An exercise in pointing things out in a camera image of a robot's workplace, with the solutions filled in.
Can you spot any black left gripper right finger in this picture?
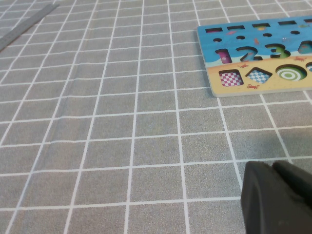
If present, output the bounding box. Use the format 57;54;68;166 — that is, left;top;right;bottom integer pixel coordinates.
272;160;312;208

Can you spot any wooden number puzzle board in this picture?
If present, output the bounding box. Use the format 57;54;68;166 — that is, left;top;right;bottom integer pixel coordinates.
196;16;312;98

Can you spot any metal ruler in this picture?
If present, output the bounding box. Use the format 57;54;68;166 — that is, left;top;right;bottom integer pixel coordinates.
0;2;60;51

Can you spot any grey grid tablecloth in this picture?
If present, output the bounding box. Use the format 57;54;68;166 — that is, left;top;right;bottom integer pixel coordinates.
0;0;312;234

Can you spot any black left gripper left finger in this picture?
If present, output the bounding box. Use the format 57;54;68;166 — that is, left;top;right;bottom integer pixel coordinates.
240;160;312;234

